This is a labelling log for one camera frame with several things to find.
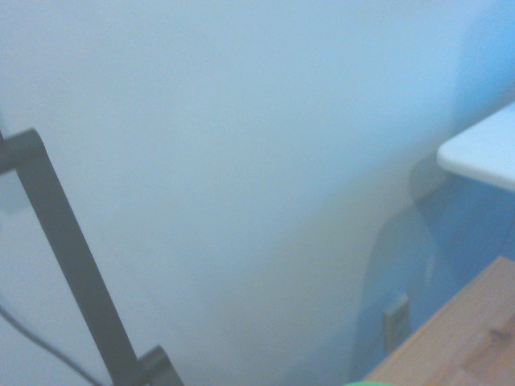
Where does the white side table top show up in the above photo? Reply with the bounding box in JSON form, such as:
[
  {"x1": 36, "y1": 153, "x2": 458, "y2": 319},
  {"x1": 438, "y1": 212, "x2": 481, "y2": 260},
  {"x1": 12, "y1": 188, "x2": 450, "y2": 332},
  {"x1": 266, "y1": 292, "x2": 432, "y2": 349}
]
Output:
[{"x1": 436, "y1": 101, "x2": 515, "y2": 190}]

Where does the beige wall outlet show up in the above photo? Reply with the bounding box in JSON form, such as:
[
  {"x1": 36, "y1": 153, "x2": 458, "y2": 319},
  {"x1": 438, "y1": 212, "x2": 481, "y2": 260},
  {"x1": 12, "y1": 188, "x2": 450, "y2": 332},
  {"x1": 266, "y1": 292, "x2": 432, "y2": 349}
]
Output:
[{"x1": 381, "y1": 294, "x2": 412, "y2": 352}]

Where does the black camera stand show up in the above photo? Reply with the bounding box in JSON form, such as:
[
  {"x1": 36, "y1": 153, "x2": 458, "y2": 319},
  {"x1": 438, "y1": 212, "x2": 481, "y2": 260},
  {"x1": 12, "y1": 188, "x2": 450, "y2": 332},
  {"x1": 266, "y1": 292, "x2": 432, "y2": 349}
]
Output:
[{"x1": 0, "y1": 127, "x2": 187, "y2": 386}]

